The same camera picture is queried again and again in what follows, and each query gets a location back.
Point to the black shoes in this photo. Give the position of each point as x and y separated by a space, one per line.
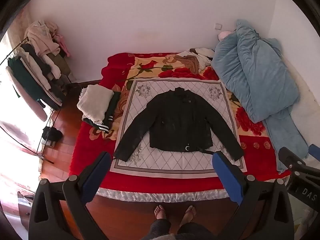
51 133

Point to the light blue quilt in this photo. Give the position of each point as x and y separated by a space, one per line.
252 80

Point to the pink plush pillow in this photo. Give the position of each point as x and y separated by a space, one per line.
223 35

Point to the dark green striped garment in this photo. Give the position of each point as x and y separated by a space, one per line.
110 115

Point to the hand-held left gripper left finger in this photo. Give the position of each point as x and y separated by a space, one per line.
98 177

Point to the white wall switch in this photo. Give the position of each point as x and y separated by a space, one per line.
218 26

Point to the person's foot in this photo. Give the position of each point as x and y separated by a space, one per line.
160 212
188 215

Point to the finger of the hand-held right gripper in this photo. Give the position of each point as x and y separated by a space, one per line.
315 152
291 157

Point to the person's left foot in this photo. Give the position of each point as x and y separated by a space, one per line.
160 212

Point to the white diamond-patterned cloth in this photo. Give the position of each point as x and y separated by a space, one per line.
140 92

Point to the person's left leg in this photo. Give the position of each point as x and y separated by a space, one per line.
157 230

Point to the person's right foot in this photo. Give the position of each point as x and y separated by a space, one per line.
188 215

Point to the white folded cloth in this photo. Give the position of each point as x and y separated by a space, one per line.
95 102

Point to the black jacket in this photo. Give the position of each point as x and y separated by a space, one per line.
178 122

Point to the red floral blanket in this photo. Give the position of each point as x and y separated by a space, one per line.
120 65

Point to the clothes rack with hanging clothes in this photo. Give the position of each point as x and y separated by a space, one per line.
37 67

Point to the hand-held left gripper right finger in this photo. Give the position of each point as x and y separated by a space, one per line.
226 177

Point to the beige and brown clothes pile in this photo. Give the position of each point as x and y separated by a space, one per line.
192 60

